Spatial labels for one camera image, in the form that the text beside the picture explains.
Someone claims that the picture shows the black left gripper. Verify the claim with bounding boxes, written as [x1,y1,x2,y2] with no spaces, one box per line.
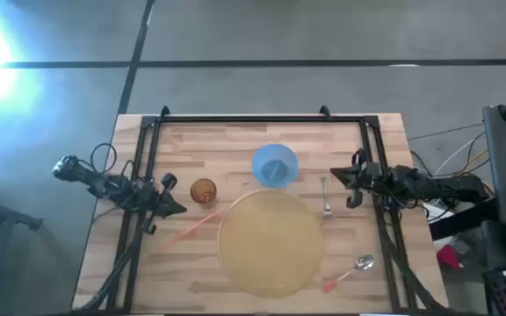
[144,173,188,235]

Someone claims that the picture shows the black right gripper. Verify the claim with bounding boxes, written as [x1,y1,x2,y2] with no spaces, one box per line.
[329,148,382,210]

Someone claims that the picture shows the silver metal fork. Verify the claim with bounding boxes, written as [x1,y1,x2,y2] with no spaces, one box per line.
[321,176,334,219]

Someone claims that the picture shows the pink chopstick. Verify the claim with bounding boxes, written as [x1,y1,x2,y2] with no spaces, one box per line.
[160,206,230,254]

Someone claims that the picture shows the amber ribbed glass cup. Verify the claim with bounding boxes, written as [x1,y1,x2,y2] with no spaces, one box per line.
[190,177,218,205]

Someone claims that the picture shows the translucent blue plastic bowl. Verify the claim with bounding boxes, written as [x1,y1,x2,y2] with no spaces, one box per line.
[251,143,300,190]

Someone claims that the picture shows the silver spoon with orange handle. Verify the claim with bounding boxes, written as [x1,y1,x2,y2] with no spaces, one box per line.
[322,254,376,294]

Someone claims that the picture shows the white power strip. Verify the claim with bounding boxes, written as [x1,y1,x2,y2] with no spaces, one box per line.
[423,201,454,221]

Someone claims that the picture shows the round woven straw placemat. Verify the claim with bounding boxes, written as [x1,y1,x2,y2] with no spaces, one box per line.
[216,188,324,300]

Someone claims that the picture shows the black slanted bar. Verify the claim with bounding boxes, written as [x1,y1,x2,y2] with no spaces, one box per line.
[428,199,500,241]

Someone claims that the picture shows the red floor item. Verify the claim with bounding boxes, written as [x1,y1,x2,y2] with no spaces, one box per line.
[436,244,463,269]

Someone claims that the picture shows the black floor stand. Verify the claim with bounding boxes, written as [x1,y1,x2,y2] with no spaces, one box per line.
[0,175,43,232]

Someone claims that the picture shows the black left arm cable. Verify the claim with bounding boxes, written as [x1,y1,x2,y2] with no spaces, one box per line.
[89,141,119,175]

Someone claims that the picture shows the black aluminium table frame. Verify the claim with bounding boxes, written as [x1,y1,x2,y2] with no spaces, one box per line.
[76,104,445,313]

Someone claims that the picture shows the white floor cable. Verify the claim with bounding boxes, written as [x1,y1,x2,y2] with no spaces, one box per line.
[432,131,487,176]

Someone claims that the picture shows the yellow floor cable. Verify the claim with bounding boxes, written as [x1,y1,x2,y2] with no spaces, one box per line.
[466,147,492,175]

